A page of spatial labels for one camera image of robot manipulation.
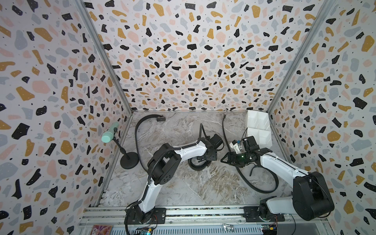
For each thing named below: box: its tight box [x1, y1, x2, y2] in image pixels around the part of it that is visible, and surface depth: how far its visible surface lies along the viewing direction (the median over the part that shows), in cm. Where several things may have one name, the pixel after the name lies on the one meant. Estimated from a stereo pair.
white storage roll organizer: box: [247, 110, 273, 149], surface depth 112 cm
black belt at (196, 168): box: [188, 157, 209, 171], surface depth 91 cm
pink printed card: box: [90, 224, 113, 235], surface depth 70 cm
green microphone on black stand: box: [101, 121, 140, 170], surface depth 90 cm
